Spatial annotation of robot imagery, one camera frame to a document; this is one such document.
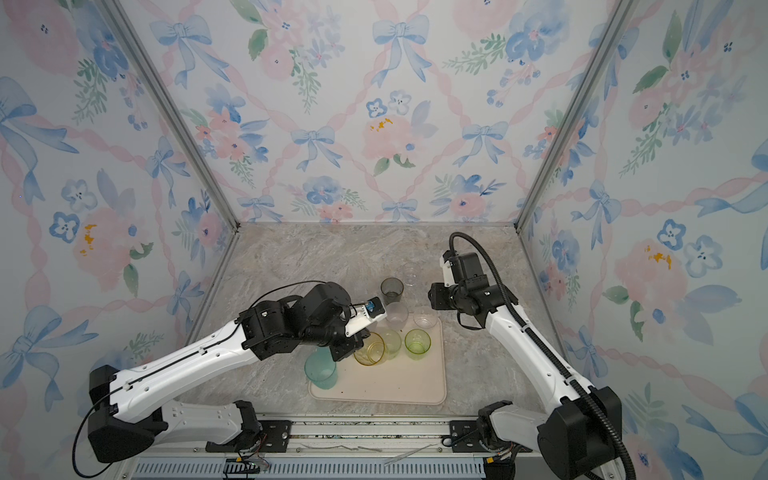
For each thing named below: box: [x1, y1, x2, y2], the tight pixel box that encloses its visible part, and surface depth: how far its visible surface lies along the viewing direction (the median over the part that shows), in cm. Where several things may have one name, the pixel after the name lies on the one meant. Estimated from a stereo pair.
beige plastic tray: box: [308, 318, 447, 406], surface depth 83 cm
